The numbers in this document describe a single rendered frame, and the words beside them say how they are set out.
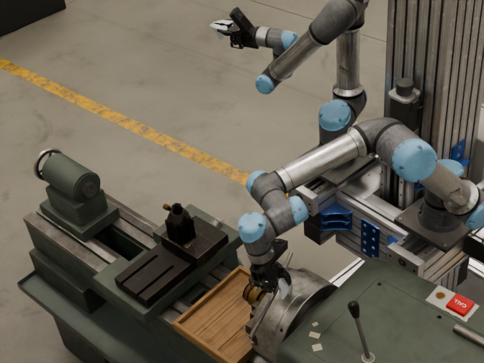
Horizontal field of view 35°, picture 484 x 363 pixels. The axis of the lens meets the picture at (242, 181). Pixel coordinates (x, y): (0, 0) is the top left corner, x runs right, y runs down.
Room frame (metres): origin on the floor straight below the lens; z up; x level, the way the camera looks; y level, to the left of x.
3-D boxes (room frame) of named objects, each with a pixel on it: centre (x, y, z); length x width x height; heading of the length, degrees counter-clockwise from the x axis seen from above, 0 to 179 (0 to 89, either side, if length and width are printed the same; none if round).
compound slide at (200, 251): (2.08, 0.23, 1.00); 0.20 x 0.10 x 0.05; 43
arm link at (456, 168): (1.88, -0.67, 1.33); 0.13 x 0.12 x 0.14; 22
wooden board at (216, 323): (1.79, 0.07, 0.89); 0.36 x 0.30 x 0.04; 133
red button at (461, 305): (1.42, -0.59, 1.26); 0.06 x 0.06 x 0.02; 43
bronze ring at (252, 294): (1.70, -0.02, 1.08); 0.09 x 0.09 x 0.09; 43
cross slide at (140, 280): (2.05, 0.30, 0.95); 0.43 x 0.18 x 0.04; 133
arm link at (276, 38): (2.54, -0.21, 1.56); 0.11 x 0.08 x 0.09; 58
